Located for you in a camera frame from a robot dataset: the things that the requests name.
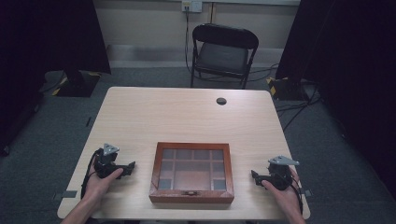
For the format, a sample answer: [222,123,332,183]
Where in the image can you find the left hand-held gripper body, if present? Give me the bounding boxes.
[93,143,126,180]

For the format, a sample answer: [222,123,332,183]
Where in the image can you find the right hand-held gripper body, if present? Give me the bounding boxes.
[264,155,301,191]

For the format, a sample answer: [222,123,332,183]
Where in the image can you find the person's left hand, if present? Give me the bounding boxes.
[83,162,124,203]

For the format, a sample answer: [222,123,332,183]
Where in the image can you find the person's right hand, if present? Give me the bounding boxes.
[261,166,304,217]

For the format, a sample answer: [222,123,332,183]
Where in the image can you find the wooden box with glass lid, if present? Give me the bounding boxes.
[148,141,235,205]

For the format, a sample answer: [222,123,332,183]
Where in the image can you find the black stand base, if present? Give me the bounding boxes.
[51,69,102,98]
[266,76,312,102]

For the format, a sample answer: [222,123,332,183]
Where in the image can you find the black folding chair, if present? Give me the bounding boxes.
[190,22,261,91]

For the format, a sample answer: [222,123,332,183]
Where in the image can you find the black curtain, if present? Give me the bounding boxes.
[275,0,396,200]
[0,0,112,157]

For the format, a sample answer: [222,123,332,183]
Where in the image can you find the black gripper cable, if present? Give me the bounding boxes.
[290,176,305,216]
[79,148,104,200]

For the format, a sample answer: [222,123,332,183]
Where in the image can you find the black floor cables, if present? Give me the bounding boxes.
[248,63,325,133]

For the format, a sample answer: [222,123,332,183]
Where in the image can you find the black wall socket cable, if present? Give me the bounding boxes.
[184,5,193,75]

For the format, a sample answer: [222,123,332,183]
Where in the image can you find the white wall socket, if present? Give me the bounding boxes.
[181,0,204,14]

